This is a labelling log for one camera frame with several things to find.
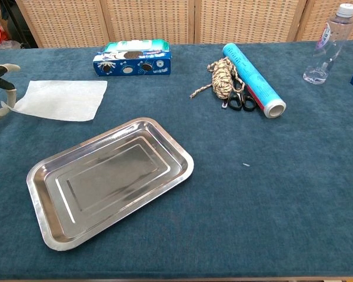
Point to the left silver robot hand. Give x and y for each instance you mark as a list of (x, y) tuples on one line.
[(9, 88)]

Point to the white paper sheet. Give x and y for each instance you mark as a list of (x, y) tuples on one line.
[(61, 100)]

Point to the stainless steel tray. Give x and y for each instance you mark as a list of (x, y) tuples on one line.
[(106, 182)]

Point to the blue cookie box with bears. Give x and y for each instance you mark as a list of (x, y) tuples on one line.
[(135, 66)]

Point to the wicker folding screen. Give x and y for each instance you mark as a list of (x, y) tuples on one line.
[(164, 20)]

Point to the light blue cling film roll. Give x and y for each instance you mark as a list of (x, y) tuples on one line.
[(256, 79)]

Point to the teal blue table cloth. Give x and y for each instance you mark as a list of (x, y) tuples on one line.
[(267, 191)]

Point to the clear plastic water bottle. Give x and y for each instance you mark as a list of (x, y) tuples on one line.
[(326, 50)]

